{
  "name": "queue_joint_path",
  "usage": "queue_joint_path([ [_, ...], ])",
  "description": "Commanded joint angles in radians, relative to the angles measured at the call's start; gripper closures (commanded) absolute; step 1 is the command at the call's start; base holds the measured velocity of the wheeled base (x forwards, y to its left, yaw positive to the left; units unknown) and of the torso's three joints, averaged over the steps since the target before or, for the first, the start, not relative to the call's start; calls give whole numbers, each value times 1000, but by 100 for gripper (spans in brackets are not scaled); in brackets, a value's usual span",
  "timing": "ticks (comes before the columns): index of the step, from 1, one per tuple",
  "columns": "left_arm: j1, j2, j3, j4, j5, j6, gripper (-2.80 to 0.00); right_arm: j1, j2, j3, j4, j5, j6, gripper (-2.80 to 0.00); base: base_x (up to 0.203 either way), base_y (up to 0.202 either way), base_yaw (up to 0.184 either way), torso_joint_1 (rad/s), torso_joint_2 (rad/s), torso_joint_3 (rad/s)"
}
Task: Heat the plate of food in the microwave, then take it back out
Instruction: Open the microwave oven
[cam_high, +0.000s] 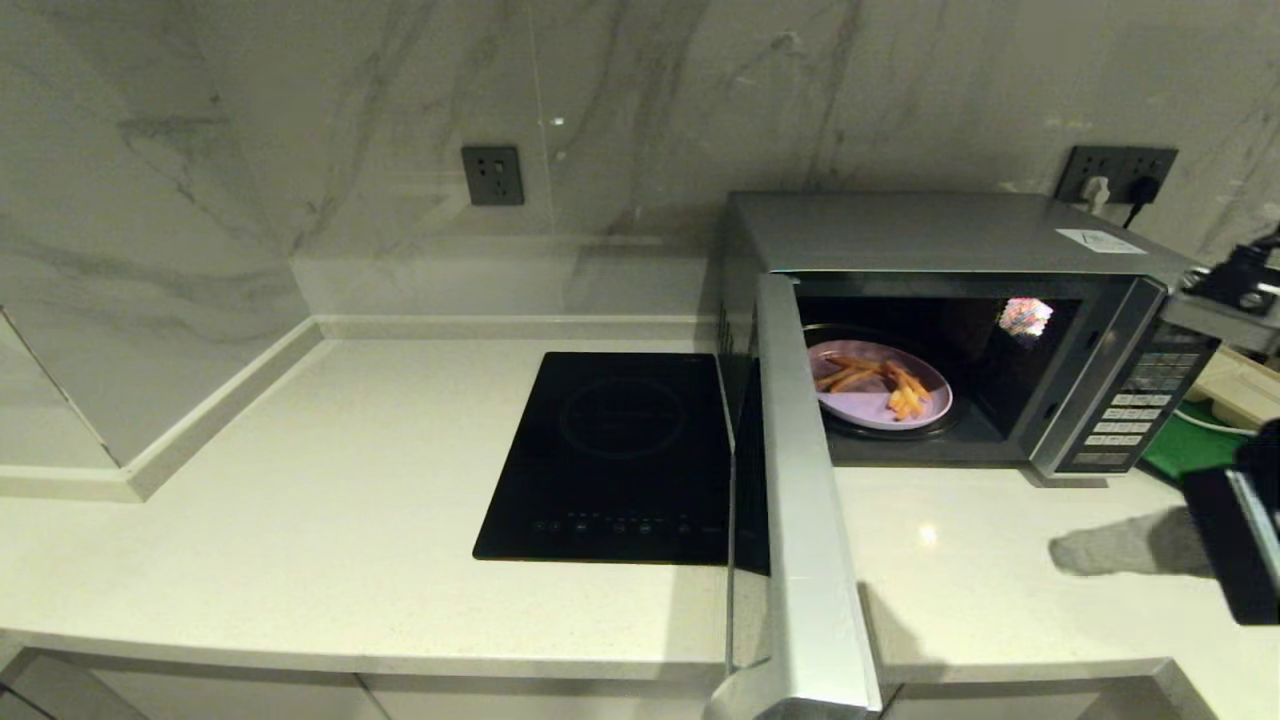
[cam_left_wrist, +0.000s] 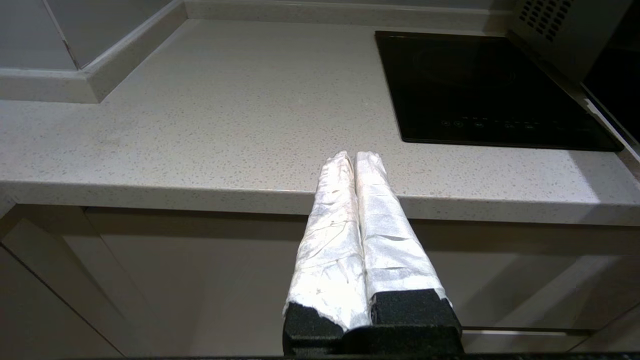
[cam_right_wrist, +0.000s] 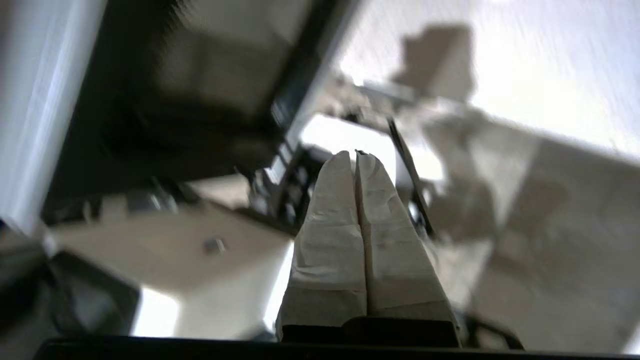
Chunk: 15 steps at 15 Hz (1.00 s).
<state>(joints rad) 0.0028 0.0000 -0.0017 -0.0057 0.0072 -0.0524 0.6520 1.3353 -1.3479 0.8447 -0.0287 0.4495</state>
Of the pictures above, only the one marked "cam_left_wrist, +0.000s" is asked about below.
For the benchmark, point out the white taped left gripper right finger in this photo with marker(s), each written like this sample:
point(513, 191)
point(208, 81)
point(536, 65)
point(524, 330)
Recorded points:
point(395, 250)

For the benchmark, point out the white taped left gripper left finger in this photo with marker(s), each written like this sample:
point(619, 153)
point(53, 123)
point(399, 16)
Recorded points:
point(330, 250)

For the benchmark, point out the silver microwave oven body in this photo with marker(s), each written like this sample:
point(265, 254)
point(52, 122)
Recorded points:
point(560, 35)

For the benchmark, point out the white counter cabinet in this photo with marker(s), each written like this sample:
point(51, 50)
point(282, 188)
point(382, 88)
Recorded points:
point(175, 280)

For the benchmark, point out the black induction cooktop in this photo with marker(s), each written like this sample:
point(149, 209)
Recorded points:
point(480, 90)

